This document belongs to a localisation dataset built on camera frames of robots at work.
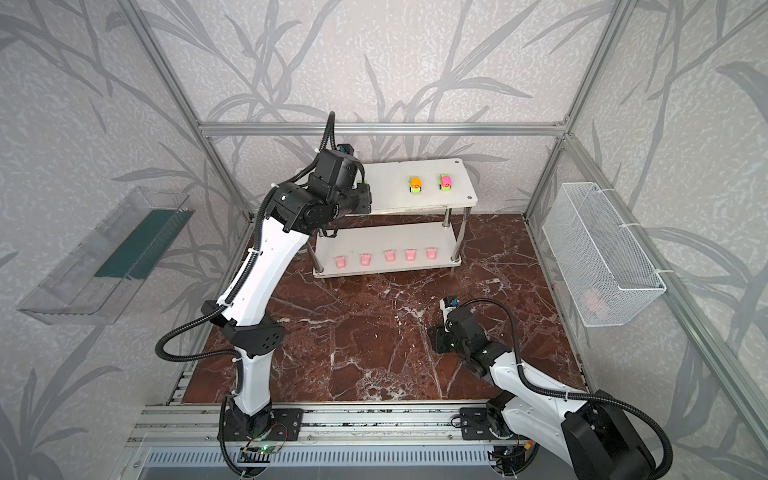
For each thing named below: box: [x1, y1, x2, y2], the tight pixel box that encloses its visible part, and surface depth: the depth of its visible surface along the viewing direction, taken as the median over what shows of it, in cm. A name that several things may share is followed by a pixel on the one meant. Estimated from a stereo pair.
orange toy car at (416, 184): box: [409, 176, 423, 193], surface depth 79 cm
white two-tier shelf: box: [306, 158, 478, 278], surface depth 98 cm
